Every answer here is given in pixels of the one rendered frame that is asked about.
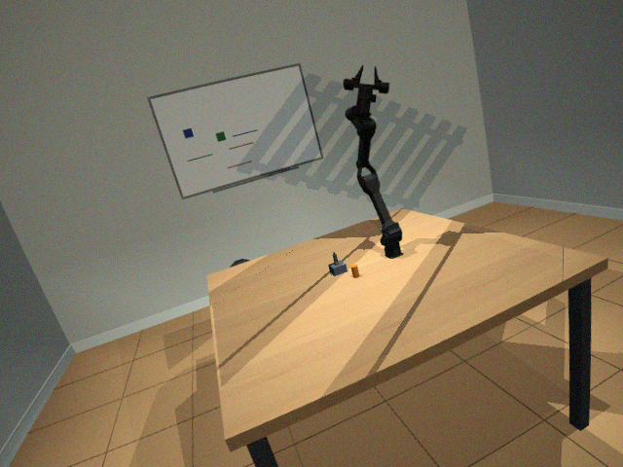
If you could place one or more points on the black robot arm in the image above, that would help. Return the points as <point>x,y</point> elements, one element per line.
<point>370,184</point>

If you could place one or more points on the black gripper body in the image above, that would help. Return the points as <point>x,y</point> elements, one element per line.
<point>365,91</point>

